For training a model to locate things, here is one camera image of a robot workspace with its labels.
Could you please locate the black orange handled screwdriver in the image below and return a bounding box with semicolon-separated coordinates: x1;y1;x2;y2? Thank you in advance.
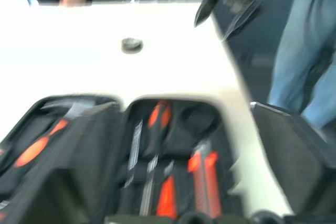
140;100;173;217

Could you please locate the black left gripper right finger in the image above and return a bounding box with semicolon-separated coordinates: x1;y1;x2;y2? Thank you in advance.
249;102;336;224

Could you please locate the black tool kit case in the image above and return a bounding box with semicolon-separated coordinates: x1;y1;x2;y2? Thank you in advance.
0;93;244;224

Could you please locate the orange-red plastic piece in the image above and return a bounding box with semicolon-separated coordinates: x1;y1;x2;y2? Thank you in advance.
155;174;177;218

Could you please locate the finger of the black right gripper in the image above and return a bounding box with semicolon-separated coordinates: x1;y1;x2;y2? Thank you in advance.
193;0;220;28
222;1;263;43

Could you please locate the person in blue jeans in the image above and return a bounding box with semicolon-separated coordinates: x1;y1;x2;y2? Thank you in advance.
267;0;336;133

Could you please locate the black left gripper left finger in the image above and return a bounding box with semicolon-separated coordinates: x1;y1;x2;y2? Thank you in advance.
0;101;122;224

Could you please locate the orange utility knife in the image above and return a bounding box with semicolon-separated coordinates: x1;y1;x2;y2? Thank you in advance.
186;141;223;221

